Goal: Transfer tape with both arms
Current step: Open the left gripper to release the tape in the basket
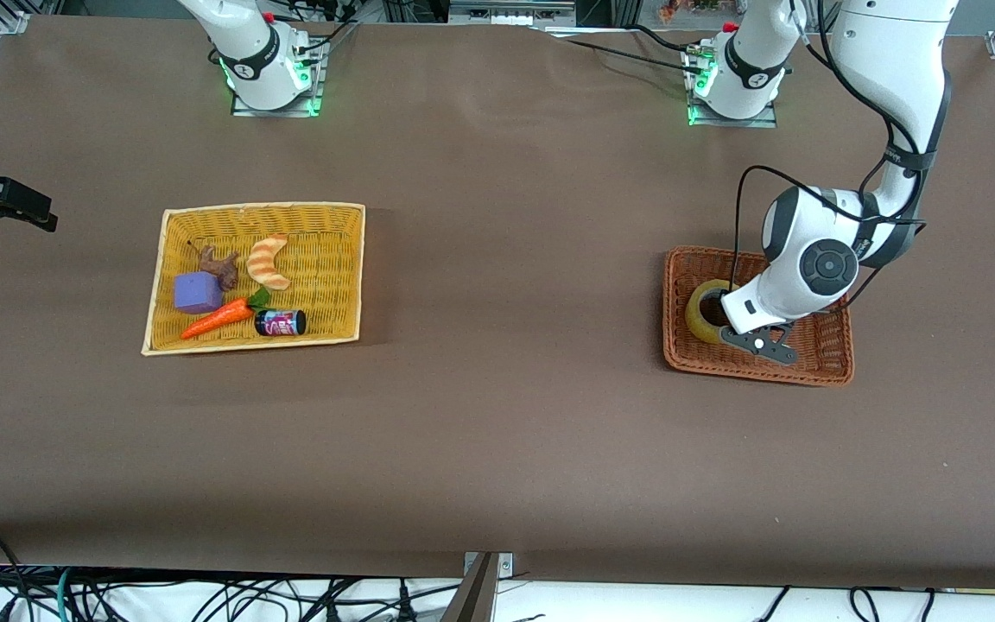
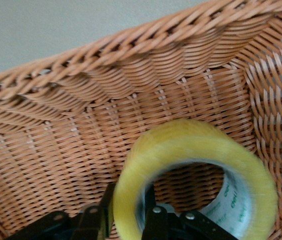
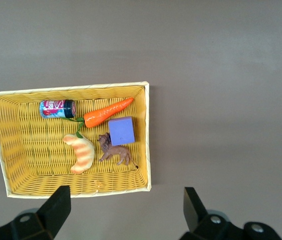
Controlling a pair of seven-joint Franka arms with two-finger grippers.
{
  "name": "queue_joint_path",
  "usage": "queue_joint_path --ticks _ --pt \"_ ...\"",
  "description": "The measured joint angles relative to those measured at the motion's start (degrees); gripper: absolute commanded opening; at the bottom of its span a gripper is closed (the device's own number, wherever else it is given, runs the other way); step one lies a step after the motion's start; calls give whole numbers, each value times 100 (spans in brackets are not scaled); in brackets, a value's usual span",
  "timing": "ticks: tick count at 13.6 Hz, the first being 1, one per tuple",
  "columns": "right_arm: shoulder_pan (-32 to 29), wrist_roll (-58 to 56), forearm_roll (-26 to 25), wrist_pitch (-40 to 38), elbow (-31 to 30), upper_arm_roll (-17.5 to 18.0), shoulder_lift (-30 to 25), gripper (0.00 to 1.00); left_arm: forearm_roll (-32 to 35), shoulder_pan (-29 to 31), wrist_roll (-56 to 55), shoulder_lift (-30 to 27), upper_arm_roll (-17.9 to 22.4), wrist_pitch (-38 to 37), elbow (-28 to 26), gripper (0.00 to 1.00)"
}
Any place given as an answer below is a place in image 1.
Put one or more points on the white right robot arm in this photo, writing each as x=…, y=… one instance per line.
x=256, y=52

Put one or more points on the orange background object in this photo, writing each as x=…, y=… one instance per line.
x=687, y=9

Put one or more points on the brown toy figure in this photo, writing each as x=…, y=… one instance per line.
x=223, y=269

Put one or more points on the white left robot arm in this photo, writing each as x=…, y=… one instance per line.
x=808, y=268

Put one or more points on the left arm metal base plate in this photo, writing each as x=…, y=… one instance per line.
x=709, y=123

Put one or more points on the silver metal box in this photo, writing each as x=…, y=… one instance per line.
x=510, y=12

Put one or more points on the brown wicker basket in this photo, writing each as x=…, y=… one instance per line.
x=826, y=350

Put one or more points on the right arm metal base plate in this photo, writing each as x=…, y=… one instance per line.
x=243, y=111

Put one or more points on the toy croissant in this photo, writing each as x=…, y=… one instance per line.
x=266, y=263

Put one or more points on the brown table cover sheet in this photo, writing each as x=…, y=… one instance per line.
x=506, y=432

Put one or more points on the small purple can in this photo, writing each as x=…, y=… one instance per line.
x=280, y=323

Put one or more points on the silver table edge bracket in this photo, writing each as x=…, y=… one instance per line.
x=504, y=563

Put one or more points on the orange toy carrot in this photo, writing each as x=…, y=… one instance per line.
x=221, y=315

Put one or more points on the yellow wicker basket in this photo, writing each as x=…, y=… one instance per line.
x=325, y=315

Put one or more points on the purple foam cube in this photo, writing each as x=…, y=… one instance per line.
x=197, y=292

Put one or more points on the grey metal post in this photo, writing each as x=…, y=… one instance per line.
x=473, y=596

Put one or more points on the yellow clear tape roll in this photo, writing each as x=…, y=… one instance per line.
x=698, y=324

